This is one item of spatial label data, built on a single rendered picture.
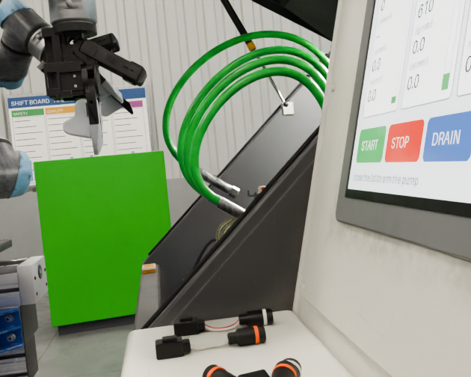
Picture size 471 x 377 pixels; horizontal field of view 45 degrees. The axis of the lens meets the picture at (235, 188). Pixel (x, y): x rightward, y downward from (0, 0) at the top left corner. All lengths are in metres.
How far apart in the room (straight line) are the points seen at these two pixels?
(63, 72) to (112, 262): 3.53
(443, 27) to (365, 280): 0.23
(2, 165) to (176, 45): 6.38
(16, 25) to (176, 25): 6.52
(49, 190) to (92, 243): 0.50
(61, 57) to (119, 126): 6.61
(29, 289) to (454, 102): 1.12
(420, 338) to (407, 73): 0.22
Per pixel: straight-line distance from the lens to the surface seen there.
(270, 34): 1.15
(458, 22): 0.46
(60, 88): 0.97
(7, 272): 1.41
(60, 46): 1.00
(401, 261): 0.49
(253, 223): 0.77
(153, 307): 1.01
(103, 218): 4.40
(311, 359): 0.61
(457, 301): 0.41
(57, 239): 4.41
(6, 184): 1.49
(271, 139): 1.44
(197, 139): 0.86
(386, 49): 0.58
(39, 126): 7.73
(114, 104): 1.29
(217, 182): 1.10
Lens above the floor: 1.19
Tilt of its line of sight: 3 degrees down
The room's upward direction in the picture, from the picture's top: 5 degrees counter-clockwise
